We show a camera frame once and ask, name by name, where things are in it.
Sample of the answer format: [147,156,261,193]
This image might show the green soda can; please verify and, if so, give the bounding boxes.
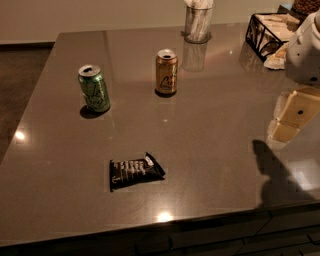
[78,64,110,113]

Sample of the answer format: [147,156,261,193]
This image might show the black rxbar chocolate wrapper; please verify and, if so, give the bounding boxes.
[109,152,166,192]

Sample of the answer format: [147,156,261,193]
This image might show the black wire basket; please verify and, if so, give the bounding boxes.
[246,13,301,62]

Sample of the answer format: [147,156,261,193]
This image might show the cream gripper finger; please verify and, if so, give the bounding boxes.
[279,88,320,128]
[269,121,299,143]

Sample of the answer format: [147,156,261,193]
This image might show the clear cup with utensils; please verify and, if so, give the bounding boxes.
[184,0,214,44]

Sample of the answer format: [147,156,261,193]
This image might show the white packet beside basket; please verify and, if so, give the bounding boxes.
[264,43,288,70]

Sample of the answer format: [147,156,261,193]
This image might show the orange soda can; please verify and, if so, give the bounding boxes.
[155,49,178,96]

